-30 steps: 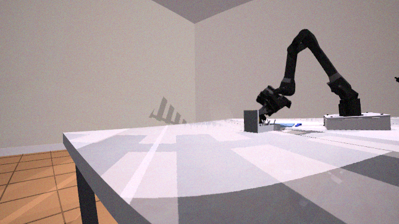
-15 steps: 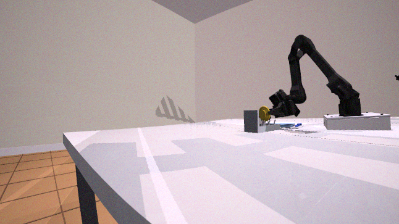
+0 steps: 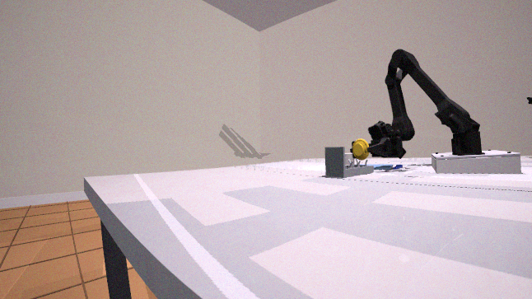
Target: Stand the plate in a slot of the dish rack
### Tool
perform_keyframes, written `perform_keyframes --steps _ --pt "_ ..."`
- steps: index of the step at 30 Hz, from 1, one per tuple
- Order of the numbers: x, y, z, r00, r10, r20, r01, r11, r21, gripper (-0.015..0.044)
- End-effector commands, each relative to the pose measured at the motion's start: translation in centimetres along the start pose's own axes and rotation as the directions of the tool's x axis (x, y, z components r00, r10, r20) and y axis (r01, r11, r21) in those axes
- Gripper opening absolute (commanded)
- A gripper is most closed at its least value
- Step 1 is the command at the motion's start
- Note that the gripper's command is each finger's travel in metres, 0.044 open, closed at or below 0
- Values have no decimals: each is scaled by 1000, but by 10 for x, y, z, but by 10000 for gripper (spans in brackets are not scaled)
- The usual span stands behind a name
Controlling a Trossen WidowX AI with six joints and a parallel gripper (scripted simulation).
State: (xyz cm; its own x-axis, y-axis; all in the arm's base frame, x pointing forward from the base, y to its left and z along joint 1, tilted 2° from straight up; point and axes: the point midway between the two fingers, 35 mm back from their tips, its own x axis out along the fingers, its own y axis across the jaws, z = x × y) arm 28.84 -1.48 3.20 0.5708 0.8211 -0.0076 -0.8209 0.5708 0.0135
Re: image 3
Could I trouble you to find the yellow plate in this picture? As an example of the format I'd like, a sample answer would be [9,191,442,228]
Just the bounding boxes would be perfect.
[352,139,369,161]

